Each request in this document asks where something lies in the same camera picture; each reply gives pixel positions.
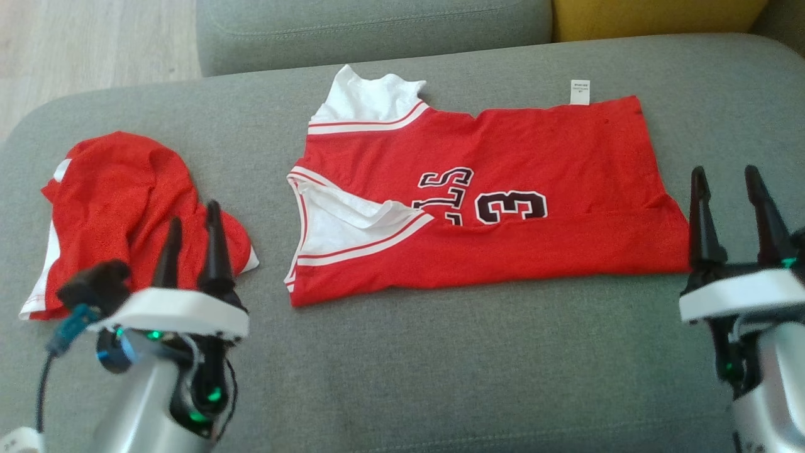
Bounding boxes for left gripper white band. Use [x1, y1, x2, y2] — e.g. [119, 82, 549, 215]
[88, 200, 250, 342]

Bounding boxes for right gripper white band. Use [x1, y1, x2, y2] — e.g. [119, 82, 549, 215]
[679, 164, 805, 325]

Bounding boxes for black cable teal connector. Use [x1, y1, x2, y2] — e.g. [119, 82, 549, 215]
[35, 304, 103, 435]

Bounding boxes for red basketball jersey white sleeves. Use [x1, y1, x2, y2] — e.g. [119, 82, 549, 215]
[286, 65, 692, 308]

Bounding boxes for wide yellow sofa back cushion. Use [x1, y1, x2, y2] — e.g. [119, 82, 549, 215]
[552, 0, 770, 43]

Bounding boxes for taupe partition panel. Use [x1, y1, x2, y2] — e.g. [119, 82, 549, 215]
[750, 0, 805, 59]

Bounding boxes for thin black cable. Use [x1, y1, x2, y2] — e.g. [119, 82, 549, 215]
[220, 359, 240, 436]

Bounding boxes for red mesh shorts white stripe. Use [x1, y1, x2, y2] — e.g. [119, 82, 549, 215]
[19, 131, 260, 320]

